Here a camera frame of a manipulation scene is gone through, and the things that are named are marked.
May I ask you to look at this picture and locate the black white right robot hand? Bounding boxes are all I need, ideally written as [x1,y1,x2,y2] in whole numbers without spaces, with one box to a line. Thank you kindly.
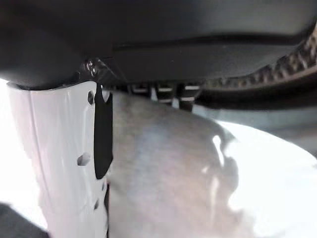
[0,0,317,238]

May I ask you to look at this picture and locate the woven wicker basket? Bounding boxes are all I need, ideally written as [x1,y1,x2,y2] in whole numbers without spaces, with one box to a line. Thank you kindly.
[198,33,317,111]

